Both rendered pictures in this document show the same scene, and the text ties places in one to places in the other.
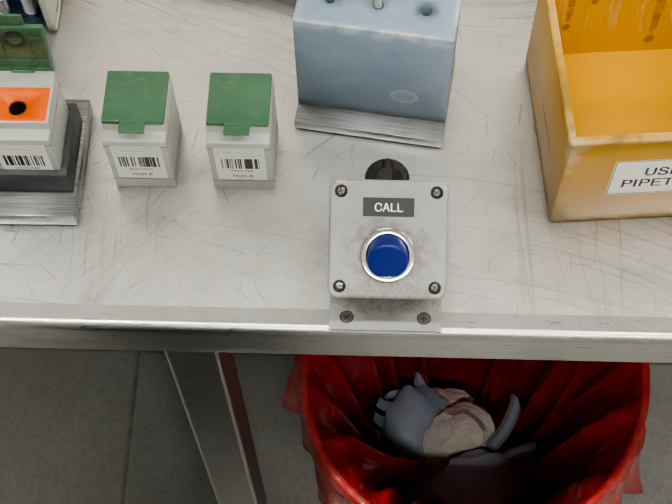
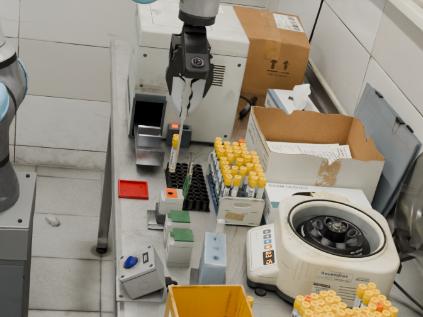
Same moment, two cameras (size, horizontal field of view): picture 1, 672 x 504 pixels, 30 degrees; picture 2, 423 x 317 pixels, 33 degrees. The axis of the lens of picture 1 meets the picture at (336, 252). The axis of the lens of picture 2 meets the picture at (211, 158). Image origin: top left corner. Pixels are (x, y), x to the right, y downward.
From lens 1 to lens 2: 1.11 m
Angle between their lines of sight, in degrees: 58
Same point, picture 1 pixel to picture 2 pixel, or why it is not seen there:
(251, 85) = (188, 236)
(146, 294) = (125, 241)
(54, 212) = (149, 220)
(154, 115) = (174, 219)
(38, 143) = (161, 200)
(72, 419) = not seen: outside the picture
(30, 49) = (186, 188)
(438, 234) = (138, 270)
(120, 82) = (184, 213)
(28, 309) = (119, 221)
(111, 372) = not seen: outside the picture
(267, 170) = (167, 256)
